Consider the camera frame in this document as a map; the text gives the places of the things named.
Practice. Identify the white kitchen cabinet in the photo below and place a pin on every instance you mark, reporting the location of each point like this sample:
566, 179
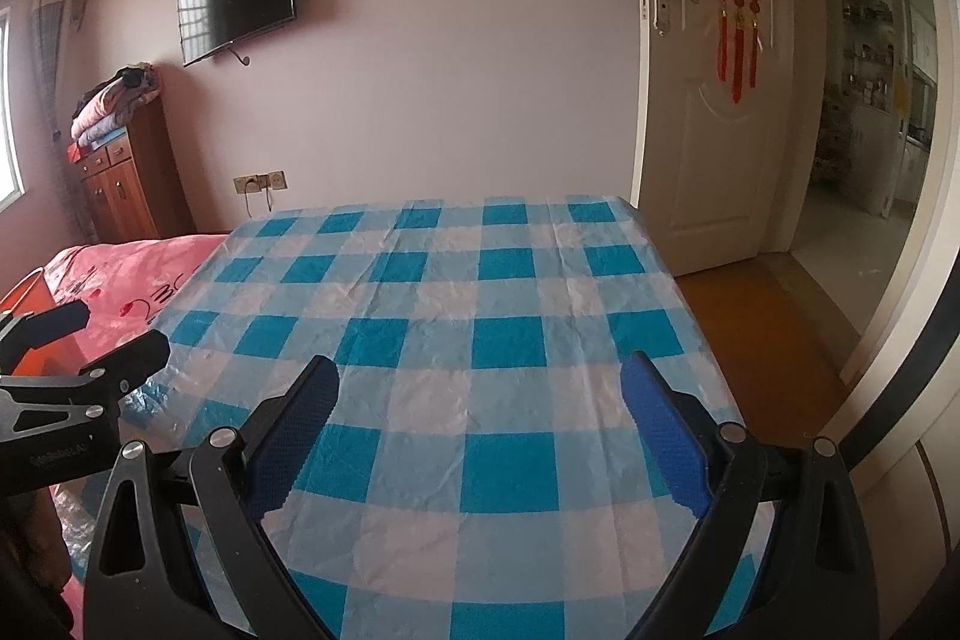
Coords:
870, 145

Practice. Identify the stack of folded blankets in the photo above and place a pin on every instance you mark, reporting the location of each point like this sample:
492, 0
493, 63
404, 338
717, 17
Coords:
112, 107

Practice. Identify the blue white checkered tablecloth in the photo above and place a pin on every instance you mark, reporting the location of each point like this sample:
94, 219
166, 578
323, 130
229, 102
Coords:
487, 280

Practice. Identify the red box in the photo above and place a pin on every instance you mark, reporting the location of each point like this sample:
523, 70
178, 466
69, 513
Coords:
75, 151

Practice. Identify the pink heart print blanket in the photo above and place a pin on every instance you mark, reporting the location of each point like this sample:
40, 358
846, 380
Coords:
135, 272

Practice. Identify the wide beige wall socket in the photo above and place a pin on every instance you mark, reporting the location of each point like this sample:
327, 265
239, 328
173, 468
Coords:
249, 184

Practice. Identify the brown wooden cabinet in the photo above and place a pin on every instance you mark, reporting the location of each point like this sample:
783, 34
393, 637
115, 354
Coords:
127, 190

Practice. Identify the blue cloth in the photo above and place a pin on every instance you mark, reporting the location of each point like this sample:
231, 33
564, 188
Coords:
112, 139

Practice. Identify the bright window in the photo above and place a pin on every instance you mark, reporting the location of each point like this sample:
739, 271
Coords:
7, 122

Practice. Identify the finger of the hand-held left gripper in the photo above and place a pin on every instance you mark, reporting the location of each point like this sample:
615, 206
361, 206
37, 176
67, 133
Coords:
45, 325
135, 355

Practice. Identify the grey blue curtain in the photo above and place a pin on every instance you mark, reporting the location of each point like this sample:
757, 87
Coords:
49, 85

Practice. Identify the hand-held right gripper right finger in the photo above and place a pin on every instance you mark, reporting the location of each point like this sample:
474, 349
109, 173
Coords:
667, 437

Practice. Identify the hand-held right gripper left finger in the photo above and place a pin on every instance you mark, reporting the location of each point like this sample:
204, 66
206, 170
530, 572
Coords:
296, 437

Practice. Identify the white door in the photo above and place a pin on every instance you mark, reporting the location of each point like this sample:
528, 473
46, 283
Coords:
712, 160

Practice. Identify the small beige wall socket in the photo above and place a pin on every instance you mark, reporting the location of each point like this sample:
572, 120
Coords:
276, 180

